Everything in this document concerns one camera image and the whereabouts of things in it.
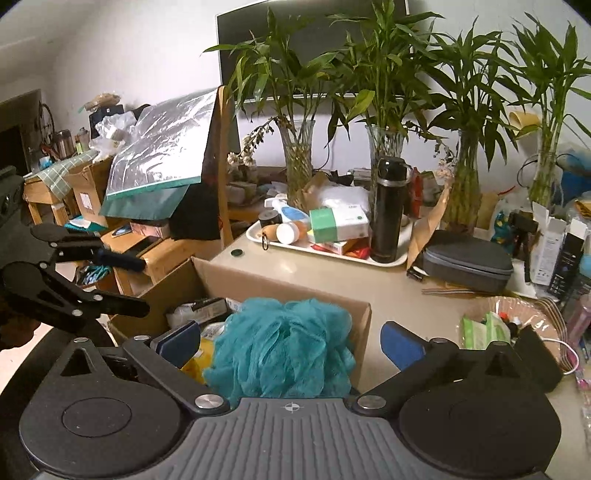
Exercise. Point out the black carton box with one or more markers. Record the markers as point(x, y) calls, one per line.
point(565, 265)

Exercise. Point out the white orange jar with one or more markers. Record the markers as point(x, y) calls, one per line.
point(288, 233)

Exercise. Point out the wooden side table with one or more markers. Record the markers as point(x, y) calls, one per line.
point(161, 258)

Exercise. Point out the green wet wipes pack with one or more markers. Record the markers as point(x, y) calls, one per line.
point(482, 330)

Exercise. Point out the brown paper bag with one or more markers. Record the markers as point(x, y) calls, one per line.
point(427, 230)

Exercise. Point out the wooden chair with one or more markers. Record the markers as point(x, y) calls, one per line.
point(223, 184)

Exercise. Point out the grey zip case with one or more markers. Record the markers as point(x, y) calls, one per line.
point(461, 263)

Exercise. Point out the lucky bamboo in glass vase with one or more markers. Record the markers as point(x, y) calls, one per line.
point(383, 143)
point(299, 166)
point(545, 180)
point(466, 194)

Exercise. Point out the teal bath pouf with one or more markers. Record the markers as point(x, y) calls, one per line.
point(281, 346)

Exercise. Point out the red snack packet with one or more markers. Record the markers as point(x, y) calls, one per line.
point(341, 249)

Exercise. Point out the yellow wet wipes pack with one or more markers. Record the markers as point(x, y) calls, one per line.
point(198, 357)

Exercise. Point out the dried flower sprig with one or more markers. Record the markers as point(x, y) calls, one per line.
point(247, 147)
point(444, 170)

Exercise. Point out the black thermos bottle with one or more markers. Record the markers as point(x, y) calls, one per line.
point(388, 217)

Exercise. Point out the black tripod camera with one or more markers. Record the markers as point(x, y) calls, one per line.
point(524, 230)

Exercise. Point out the yellow paper roll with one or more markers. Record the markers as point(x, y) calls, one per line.
point(524, 122)

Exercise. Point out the white tray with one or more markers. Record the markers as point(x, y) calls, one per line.
point(286, 251)

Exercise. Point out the cardboard box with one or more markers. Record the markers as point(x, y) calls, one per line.
point(277, 286)

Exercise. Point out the blue yellow printed packet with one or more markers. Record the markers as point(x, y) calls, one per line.
point(500, 226)

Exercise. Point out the black round cap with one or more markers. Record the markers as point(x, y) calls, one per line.
point(237, 252)

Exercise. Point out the dark round jar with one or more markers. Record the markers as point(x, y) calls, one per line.
point(268, 217)

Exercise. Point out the white carton box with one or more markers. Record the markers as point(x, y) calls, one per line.
point(547, 244)

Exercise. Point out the checked cloth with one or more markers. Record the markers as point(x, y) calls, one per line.
point(60, 175)

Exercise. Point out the brown storage carton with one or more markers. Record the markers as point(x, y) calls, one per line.
point(90, 189)

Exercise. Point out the metal kettle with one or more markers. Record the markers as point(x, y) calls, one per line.
point(64, 143)

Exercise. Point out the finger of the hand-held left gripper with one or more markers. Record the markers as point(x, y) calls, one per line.
point(115, 305)
point(122, 263)

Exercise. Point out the green white tissue box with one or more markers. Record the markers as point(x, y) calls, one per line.
point(339, 224)

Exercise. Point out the black fabric sheet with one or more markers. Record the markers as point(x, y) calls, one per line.
point(198, 217)

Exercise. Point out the blue plastic object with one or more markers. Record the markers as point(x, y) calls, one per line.
point(575, 168)

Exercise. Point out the black monitor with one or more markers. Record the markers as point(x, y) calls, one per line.
point(314, 41)

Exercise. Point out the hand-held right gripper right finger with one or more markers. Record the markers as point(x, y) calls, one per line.
point(400, 344)

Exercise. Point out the tan pouch with carabiner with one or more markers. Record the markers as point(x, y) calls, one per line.
point(267, 233)

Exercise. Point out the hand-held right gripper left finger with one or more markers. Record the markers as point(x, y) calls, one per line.
point(180, 344)

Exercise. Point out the white blue bottle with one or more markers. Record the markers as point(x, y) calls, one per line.
point(288, 212)

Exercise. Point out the white plastic package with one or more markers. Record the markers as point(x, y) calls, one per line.
point(344, 198)

